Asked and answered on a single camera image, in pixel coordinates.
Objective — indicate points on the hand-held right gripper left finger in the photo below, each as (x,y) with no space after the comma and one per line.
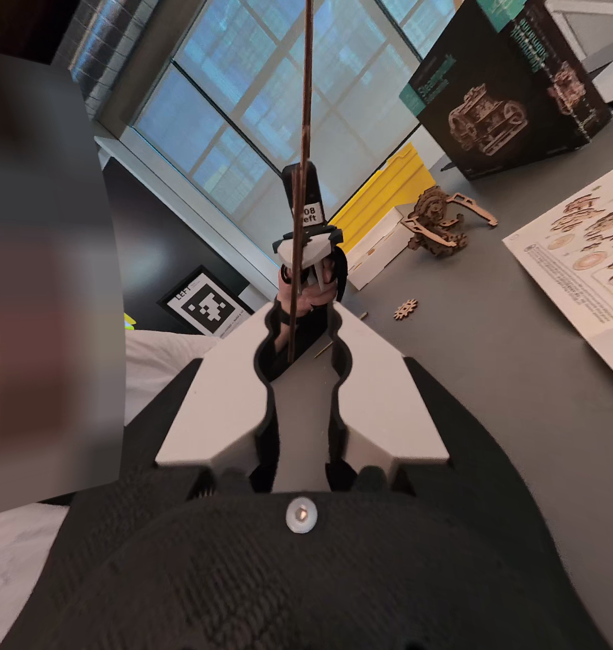
(220,411)

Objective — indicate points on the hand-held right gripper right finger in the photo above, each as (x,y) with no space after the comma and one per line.
(387,411)

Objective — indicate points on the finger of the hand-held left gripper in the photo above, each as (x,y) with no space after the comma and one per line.
(317,250)
(286,254)

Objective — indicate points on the laser-cut wooden parts sheet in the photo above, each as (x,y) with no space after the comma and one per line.
(302,142)

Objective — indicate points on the wooden gear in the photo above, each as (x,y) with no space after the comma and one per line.
(405,308)

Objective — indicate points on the assembled wooden model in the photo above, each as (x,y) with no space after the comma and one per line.
(433,221)

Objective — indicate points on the black model kit box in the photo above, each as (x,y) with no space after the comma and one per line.
(509,101)

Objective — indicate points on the person's left hand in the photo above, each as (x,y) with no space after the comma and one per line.
(286,292)

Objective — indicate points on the white cardboard box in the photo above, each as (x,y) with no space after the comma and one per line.
(377,249)

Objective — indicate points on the yellow box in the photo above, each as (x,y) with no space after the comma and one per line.
(387,193)

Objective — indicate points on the black chair armrest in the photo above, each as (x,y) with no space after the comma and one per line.
(309,337)

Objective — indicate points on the large glass window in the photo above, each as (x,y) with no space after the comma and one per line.
(235,127)

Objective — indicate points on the framed marker sign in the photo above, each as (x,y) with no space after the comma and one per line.
(205,310)

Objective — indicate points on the large black screen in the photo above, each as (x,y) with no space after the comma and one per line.
(169,238)

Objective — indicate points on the illustrated instruction booklet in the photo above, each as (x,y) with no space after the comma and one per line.
(580,269)

